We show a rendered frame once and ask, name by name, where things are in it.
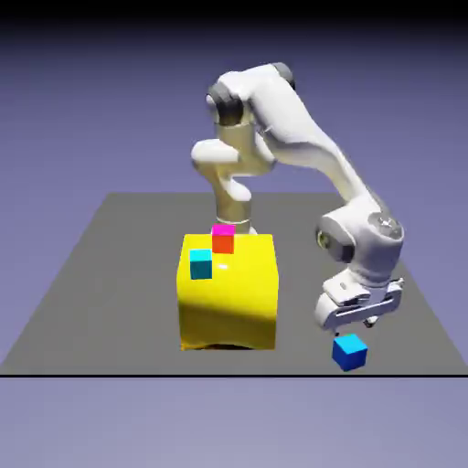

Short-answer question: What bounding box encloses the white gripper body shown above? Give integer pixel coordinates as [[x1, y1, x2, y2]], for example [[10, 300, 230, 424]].
[[314, 284, 402, 332]]

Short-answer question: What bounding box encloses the small blue cube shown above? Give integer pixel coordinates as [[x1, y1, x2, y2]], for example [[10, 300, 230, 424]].
[[331, 333, 369, 373]]

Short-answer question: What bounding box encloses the small magenta cube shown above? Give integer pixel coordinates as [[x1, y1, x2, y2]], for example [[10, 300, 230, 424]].
[[210, 223, 237, 255]]

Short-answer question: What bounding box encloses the small cyan cube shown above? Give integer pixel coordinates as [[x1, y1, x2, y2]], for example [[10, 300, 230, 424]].
[[188, 249, 214, 281]]

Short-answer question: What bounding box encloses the large yellow box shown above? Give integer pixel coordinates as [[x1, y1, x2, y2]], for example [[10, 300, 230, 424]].
[[176, 232, 280, 352]]

